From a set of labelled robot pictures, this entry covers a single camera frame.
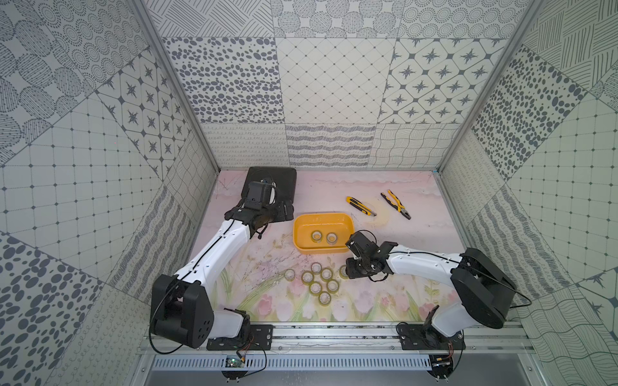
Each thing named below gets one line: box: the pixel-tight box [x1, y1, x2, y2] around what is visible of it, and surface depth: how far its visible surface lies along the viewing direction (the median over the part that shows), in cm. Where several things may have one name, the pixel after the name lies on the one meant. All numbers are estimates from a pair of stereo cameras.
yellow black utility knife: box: [346, 196, 378, 217], surface depth 109 cm
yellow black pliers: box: [379, 188, 412, 221], surface depth 109 cm
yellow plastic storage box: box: [292, 213, 355, 255], surface depth 97 cm
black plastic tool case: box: [224, 166, 297, 217], surface depth 66 cm
